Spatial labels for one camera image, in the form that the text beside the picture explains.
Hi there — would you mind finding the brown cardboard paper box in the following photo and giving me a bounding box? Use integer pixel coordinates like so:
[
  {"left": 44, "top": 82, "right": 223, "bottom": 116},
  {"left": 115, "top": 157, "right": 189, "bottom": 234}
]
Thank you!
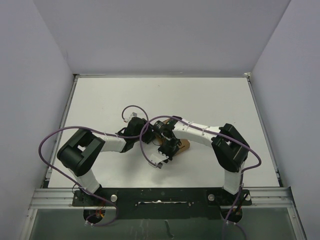
[{"left": 153, "top": 118, "right": 190, "bottom": 156}]

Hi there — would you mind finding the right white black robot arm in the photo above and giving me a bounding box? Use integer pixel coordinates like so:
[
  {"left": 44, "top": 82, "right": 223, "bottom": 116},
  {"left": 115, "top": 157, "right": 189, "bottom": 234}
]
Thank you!
[{"left": 151, "top": 116, "right": 249, "bottom": 205}]

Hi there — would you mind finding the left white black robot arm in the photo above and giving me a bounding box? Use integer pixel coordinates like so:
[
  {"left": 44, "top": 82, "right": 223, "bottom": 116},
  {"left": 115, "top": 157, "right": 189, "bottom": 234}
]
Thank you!
[{"left": 57, "top": 117, "right": 155, "bottom": 206}]

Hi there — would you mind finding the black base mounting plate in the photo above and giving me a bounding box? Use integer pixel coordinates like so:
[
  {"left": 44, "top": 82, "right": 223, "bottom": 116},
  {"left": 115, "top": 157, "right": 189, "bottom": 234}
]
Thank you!
[{"left": 72, "top": 187, "right": 252, "bottom": 223}]

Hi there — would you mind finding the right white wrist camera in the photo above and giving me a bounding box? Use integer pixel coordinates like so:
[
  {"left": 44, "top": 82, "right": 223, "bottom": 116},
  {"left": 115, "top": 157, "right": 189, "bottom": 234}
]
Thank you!
[{"left": 149, "top": 151, "right": 169, "bottom": 169}]

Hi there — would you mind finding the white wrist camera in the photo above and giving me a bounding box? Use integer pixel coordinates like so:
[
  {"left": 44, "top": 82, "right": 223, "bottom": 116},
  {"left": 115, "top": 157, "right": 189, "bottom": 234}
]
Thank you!
[
  {"left": 149, "top": 151, "right": 169, "bottom": 169},
  {"left": 123, "top": 112, "right": 138, "bottom": 123}
]

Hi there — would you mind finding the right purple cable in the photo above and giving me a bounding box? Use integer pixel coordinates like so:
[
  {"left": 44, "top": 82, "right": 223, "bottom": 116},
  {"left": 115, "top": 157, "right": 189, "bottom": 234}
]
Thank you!
[{"left": 139, "top": 114, "right": 262, "bottom": 240}]

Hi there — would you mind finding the purple cable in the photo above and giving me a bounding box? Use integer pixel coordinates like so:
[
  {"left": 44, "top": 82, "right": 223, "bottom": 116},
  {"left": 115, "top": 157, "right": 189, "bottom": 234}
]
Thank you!
[
  {"left": 38, "top": 105, "right": 151, "bottom": 227},
  {"left": 139, "top": 114, "right": 262, "bottom": 240}
]

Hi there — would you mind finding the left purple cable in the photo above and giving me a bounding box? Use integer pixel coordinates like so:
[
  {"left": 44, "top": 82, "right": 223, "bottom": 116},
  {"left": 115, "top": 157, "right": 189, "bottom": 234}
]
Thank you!
[{"left": 38, "top": 105, "right": 151, "bottom": 227}]

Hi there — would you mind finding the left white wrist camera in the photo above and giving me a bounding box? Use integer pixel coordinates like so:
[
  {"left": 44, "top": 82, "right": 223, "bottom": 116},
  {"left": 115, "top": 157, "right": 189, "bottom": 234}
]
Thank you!
[{"left": 123, "top": 112, "right": 138, "bottom": 123}]

